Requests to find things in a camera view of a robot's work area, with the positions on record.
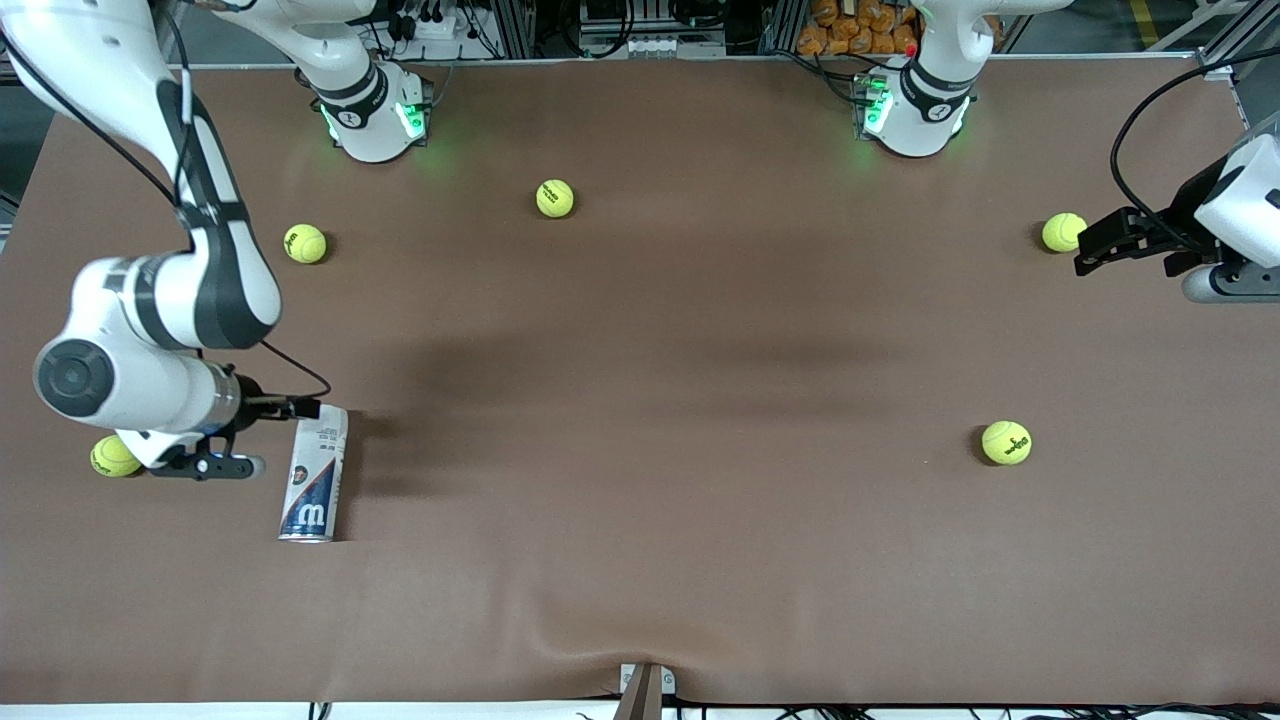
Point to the brown table cloth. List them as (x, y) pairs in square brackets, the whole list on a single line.
[(640, 550)]

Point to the white blue tennis ball can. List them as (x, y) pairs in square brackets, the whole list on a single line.
[(313, 490)]

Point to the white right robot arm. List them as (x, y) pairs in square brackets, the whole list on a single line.
[(150, 300)]

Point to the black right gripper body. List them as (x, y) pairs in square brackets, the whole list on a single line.
[(253, 405)]

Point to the aluminium corner bracket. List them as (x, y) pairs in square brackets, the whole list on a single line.
[(1217, 65)]

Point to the pile of orange objects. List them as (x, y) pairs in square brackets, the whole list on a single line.
[(855, 30)]

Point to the white power strip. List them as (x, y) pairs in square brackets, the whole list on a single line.
[(428, 25)]

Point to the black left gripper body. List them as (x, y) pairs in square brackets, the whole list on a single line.
[(1183, 221)]

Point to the yellow tennis ball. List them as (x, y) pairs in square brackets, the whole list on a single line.
[(555, 198), (108, 458), (1060, 232), (305, 243), (1006, 442)]

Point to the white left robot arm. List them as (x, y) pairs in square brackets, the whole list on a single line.
[(915, 120)]

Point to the grey metal table clamp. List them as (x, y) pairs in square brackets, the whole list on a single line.
[(647, 680)]

